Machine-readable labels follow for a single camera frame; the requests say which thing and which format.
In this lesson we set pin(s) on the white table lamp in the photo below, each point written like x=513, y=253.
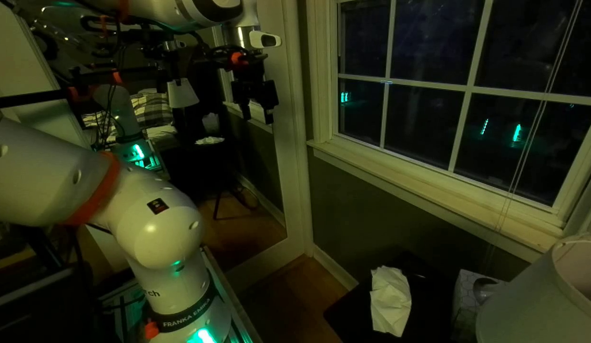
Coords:
x=536, y=304

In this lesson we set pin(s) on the dark nightstand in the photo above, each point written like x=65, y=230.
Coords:
x=431, y=316

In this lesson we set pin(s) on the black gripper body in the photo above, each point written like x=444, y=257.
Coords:
x=248, y=78

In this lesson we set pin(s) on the white framed grid window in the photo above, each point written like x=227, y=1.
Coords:
x=435, y=183

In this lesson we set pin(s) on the white door frame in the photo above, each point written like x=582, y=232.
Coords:
x=294, y=125

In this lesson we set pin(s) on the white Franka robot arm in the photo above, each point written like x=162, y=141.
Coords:
x=149, y=221

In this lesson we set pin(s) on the black tripod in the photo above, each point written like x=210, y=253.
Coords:
x=223, y=163

